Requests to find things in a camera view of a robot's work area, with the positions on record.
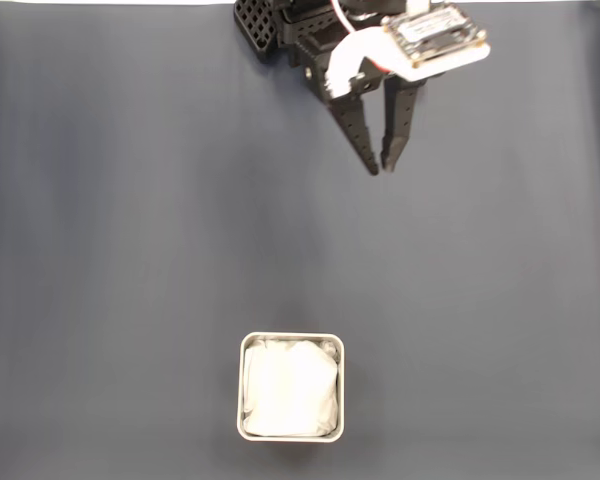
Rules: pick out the camera board on white mount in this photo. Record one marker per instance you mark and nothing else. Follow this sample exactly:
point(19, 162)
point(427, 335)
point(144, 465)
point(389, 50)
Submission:
point(440, 35)

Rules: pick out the square metal box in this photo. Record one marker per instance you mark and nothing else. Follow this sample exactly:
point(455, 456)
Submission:
point(290, 439)

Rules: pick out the white cloth padding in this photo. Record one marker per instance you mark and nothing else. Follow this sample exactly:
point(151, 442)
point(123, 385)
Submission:
point(290, 390)

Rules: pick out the dark grey mat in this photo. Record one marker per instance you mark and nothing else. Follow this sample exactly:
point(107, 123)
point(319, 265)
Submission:
point(130, 225)

